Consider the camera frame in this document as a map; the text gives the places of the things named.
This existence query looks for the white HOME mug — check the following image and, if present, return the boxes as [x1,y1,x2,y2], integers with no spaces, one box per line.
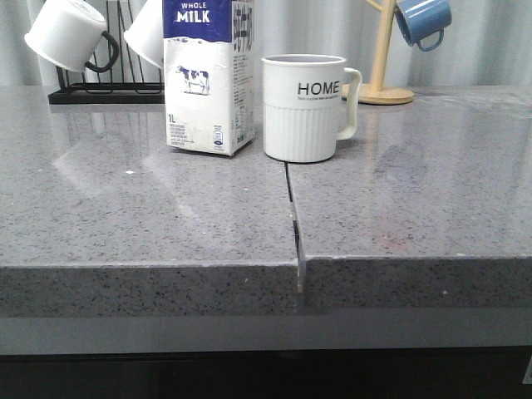
[262,54,362,163]

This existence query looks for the blue white milk carton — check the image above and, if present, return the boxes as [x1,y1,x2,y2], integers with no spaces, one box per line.
[163,0,255,156]

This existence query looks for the wooden mug tree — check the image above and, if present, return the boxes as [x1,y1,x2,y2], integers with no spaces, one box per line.
[358,0,414,106]

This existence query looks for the blue enamel mug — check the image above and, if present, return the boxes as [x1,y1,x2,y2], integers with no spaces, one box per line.
[395,0,452,52]

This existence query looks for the white mug black handle right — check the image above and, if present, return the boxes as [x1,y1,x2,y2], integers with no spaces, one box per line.
[124,0,164,70]

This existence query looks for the white mug black handle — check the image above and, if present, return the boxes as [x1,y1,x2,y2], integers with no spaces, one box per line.
[124,0,164,70]
[24,0,119,73]

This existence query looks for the black wire mug rack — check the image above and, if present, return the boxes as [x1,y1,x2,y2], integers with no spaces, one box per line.
[48,1,164,105]

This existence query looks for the white mug black handle left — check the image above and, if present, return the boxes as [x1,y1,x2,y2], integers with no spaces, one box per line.
[24,0,119,73]

